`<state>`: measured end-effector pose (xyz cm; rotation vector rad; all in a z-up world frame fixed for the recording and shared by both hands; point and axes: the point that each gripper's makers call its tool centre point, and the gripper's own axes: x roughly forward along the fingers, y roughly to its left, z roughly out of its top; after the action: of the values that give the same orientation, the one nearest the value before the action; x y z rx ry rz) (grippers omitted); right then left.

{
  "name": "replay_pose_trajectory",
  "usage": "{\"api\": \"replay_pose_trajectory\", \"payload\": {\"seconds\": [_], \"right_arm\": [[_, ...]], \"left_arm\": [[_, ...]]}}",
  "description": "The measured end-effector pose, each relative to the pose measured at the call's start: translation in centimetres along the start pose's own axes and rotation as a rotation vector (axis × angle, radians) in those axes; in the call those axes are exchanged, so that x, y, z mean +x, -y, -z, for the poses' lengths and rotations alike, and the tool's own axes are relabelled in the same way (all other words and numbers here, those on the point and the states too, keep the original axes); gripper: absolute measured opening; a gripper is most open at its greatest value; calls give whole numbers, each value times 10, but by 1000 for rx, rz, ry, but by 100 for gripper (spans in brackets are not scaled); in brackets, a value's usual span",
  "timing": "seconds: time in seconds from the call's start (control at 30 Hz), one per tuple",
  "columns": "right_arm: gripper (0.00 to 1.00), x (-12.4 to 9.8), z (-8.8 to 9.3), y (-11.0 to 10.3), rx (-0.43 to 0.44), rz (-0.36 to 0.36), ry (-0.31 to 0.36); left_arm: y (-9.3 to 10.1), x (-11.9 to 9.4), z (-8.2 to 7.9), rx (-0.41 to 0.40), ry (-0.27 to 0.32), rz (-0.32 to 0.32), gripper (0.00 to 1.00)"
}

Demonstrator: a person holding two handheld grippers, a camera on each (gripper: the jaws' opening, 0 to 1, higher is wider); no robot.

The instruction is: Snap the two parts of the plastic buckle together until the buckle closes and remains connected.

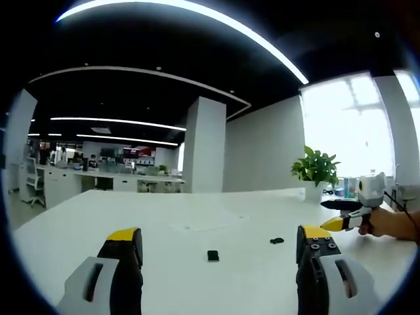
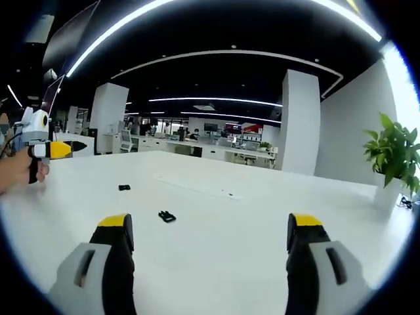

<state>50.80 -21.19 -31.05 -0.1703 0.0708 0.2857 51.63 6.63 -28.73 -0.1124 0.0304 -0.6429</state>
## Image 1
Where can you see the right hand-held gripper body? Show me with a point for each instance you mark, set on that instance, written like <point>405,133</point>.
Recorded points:
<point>371,190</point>

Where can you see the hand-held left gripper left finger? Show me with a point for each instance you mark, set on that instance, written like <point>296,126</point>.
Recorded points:
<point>108,262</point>

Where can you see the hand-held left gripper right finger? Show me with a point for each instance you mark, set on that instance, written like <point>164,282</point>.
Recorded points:
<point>323,262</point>

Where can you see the black plastic buckle part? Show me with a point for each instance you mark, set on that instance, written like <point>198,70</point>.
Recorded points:
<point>277,241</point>
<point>213,256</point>

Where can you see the person's right hand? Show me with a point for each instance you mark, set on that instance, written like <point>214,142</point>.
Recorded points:
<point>382,223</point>

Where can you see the blue items by window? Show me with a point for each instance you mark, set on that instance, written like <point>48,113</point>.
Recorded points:
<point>348,187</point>

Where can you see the white plant pot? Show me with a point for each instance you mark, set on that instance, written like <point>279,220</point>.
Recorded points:
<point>313,192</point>

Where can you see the green potted plant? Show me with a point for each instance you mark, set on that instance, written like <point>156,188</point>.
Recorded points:
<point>316,165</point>

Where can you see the long white office counter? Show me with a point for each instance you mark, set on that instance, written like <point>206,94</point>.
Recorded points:
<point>65,183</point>

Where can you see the white office chair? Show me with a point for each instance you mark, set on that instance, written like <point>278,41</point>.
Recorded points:
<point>34,180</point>

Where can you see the thin ceiling light strip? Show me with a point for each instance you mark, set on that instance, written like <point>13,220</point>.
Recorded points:
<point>128,139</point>
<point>118,122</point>

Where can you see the long ceiling light strip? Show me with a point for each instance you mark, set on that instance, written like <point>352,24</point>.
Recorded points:
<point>229,24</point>

